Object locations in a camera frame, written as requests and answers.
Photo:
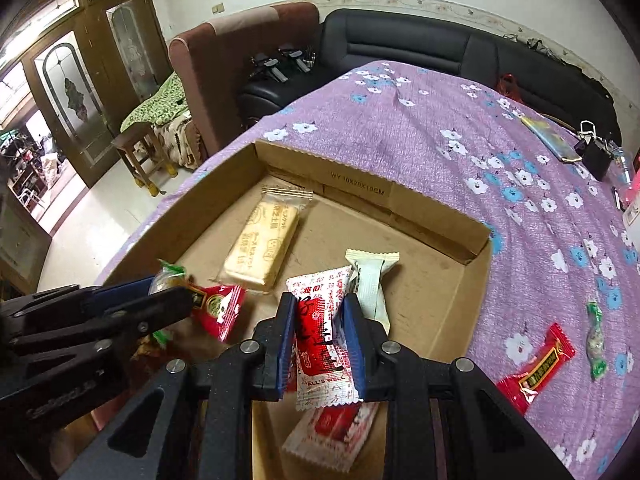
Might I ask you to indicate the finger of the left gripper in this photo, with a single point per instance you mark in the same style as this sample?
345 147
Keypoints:
106 298
147 314

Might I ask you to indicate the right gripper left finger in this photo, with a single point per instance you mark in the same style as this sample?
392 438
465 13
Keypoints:
275 336

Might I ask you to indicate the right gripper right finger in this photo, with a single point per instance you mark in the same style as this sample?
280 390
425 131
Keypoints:
357 344

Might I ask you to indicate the small red candy packet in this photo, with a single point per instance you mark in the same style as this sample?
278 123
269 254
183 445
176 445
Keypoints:
217 307

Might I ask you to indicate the red white snack packet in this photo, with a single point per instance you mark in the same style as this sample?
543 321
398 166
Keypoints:
332 437
323 370

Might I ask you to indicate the red sesame candy bar packet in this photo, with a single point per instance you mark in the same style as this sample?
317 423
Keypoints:
522 388

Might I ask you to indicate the green candy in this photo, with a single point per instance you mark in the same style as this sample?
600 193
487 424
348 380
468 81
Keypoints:
595 342

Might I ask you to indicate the white green snack packet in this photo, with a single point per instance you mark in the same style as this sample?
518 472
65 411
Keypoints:
368 269

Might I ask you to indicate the shallow cardboard box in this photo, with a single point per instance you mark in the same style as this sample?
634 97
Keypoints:
437 405

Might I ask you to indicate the yellow biscuit packet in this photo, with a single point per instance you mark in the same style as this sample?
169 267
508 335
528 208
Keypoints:
256 256

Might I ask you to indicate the small wooden stool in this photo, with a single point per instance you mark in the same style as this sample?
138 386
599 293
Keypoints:
140 150

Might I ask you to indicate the green patterned blanket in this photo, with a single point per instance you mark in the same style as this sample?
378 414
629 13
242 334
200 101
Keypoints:
162 107

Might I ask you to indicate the purple floral tablecloth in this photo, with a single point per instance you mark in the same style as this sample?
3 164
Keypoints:
557 241

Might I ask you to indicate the wooden glass double door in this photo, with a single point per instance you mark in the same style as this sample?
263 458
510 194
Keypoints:
83 65

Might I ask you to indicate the maroon armchair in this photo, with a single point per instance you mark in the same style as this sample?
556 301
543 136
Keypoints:
214 59

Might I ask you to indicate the colourful booklet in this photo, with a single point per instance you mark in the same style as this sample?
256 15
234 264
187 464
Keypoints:
561 150

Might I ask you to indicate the black devices on sofa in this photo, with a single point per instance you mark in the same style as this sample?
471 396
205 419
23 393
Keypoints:
281 65

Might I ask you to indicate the red bag on sofa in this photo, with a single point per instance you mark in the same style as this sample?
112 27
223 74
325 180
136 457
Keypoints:
507 86

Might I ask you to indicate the white plastic jar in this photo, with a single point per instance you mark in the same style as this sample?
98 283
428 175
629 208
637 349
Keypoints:
631 221

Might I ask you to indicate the black leather sofa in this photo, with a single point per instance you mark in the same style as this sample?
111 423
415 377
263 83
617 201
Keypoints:
348 39

